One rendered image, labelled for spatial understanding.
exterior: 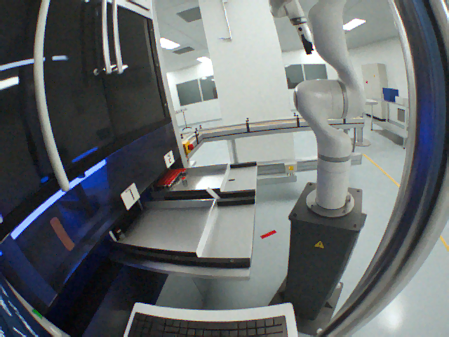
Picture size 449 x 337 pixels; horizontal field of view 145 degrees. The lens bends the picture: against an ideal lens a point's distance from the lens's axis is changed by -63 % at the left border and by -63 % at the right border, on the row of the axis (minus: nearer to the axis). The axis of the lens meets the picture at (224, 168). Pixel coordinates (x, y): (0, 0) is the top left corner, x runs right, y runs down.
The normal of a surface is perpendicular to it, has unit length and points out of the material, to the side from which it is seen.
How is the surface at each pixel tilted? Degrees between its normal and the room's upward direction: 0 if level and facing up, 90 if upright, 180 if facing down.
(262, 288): 0
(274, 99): 90
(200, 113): 90
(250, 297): 0
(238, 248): 0
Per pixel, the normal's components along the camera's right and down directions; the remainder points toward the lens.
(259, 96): -0.17, 0.41
